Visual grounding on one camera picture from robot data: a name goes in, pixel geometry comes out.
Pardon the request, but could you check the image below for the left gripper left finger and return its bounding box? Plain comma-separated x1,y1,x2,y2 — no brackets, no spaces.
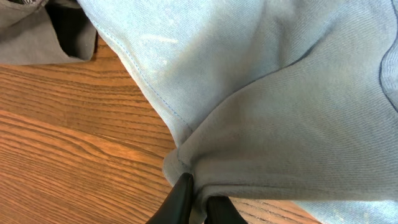
146,173,193,224

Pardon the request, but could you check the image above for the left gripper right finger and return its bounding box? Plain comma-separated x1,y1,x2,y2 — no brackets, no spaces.
205,196,248,224

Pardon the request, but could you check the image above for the light blue printed t-shirt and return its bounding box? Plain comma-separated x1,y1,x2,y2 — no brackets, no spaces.
80,0,397,223

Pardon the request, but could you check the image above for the folded black shirt with tag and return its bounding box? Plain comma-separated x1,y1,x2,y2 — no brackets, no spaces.
7,0,94,60

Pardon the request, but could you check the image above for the folded grey garment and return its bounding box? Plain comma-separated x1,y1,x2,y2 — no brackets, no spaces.
0,0,98,66

